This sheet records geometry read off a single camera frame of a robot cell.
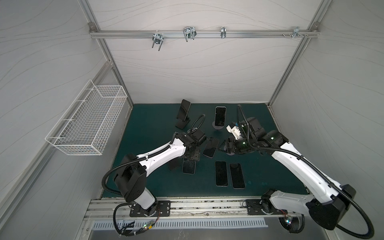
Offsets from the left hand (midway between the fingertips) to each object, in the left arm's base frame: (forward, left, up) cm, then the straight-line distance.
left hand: (194, 154), depth 83 cm
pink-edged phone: (+8, -10, -9) cm, 16 cm away
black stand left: (-5, +10, -1) cm, 12 cm away
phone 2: (+28, -17, +4) cm, 33 cm away
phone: (-7, +3, -2) cm, 7 cm away
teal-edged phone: (-7, -16, -10) cm, 20 cm away
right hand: (-1, -15, +13) cm, 20 cm away
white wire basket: (+3, +50, +22) cm, 55 cm away
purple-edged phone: (-8, -25, -9) cm, 27 cm away
